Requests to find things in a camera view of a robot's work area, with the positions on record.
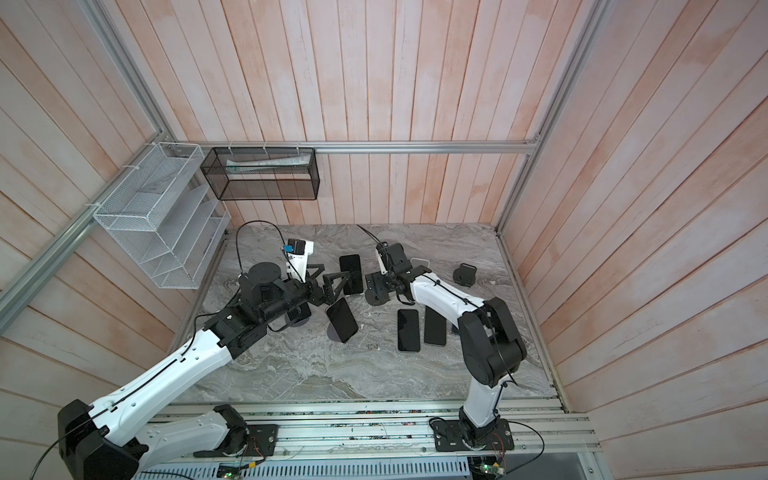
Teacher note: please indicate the black phone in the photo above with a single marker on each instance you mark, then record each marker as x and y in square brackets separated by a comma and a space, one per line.
[408, 330]
[299, 312]
[352, 265]

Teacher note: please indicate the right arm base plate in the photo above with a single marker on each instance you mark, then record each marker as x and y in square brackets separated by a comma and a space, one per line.
[461, 435]

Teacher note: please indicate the green circuit board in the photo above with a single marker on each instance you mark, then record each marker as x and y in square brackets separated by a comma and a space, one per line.
[489, 470]

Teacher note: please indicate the white wire mesh shelf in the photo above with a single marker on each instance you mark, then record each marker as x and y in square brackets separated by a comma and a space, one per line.
[167, 225]

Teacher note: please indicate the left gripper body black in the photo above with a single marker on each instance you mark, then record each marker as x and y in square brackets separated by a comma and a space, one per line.
[316, 297]

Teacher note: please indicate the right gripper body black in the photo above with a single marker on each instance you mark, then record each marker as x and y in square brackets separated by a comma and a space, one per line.
[383, 281]

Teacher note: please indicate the right camera cable black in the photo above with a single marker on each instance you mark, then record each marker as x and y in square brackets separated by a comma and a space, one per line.
[369, 234]

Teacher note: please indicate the white stand back right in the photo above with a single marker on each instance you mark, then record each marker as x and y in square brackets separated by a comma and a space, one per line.
[420, 262]

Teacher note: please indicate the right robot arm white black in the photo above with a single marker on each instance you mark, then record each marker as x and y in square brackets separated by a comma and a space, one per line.
[492, 347]

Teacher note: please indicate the purple-edged phone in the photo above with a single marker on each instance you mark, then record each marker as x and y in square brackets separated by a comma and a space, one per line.
[341, 317]

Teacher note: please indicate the aluminium frame rail back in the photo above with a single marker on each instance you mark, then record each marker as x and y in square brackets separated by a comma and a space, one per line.
[387, 147]

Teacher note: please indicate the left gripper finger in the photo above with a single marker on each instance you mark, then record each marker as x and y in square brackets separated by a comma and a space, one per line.
[330, 277]
[336, 289]

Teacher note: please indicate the round grey stand centre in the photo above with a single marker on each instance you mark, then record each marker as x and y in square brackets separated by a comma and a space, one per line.
[375, 297]

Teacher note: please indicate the white vented cable duct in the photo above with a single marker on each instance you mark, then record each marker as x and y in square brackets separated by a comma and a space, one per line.
[364, 468]

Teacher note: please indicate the aluminium frame rail left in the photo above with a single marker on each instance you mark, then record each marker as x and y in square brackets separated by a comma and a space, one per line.
[41, 269]

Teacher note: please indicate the teal-edged phone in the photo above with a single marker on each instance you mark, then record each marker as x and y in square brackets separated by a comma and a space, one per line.
[435, 328]

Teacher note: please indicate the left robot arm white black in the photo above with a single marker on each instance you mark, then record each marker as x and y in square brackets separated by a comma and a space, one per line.
[109, 438]

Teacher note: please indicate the aluminium frame post right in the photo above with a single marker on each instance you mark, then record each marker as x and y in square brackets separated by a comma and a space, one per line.
[567, 41]

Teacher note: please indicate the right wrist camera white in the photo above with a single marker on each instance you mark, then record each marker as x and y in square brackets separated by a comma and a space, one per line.
[381, 249]

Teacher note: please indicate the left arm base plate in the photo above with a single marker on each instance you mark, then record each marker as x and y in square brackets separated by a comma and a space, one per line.
[258, 440]

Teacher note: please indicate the black wire mesh basket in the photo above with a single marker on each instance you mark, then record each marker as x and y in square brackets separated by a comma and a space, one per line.
[262, 173]

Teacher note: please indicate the aluminium frame rail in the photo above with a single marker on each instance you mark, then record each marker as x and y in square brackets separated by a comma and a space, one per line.
[41, 269]
[387, 147]

